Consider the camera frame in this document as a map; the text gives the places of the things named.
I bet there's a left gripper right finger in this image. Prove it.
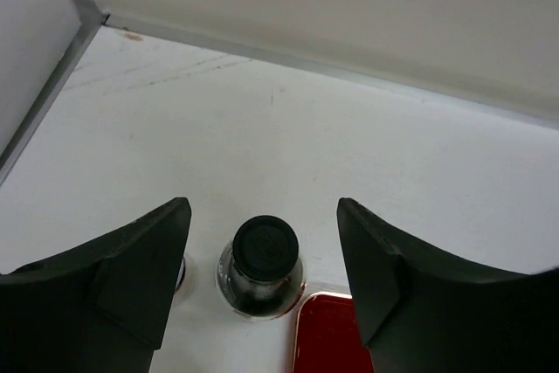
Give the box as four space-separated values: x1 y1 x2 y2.
337 198 558 372

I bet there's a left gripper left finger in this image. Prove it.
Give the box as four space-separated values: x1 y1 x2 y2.
1 197 191 372

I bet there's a black cap sauce bottle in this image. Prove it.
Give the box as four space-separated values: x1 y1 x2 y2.
216 215 306 320

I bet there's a white lid condiment jar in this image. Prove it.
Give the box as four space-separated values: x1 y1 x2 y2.
175 257 187 292

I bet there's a red rectangular tray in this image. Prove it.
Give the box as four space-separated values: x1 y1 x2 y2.
292 292 374 373

